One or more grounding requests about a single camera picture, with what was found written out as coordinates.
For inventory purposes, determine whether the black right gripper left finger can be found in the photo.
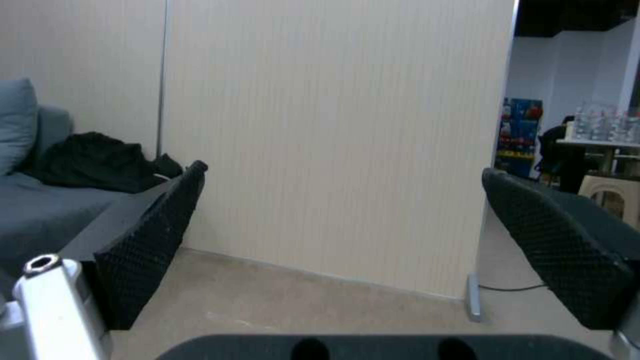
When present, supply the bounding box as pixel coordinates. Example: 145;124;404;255
0;160;210;360

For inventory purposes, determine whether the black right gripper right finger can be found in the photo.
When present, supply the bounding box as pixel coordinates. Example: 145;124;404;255
481;167;640;360

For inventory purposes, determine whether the beige plastic stool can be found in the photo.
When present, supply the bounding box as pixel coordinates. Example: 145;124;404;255
577;175;640;222

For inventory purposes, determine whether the black garment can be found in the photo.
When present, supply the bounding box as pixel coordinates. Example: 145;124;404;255
32;131;185;194

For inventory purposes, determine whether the white table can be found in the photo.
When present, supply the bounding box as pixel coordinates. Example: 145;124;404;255
554;137;640;177

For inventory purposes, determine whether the grey partition foot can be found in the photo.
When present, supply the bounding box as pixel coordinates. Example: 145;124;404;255
465;272;486;323

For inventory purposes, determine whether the blue-grey sofa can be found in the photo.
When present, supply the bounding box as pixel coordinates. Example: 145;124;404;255
0;106;174;297

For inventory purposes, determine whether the clear water bottles pack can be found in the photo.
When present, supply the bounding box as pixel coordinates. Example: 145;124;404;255
572;100;640;143

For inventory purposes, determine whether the blue-grey sofa cushion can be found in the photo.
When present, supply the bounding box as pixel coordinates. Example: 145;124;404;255
0;77;40;177

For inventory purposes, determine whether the cream partition panel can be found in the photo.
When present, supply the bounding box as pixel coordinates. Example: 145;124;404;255
158;0;521;302

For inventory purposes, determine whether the black floor cable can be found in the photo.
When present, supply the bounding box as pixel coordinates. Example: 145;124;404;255
477;283;546;292

